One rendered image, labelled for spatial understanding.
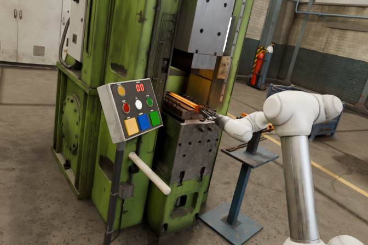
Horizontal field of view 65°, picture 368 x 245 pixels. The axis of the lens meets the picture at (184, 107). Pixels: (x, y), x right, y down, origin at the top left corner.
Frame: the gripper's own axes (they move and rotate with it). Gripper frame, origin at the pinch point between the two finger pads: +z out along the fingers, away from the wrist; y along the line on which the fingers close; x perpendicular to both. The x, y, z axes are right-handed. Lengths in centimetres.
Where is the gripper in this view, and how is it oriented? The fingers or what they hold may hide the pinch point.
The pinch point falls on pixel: (202, 110)
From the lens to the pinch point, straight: 192.1
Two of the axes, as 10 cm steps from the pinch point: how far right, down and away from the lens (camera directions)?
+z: -5.8, -3.5, 7.4
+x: 2.0, -9.4, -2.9
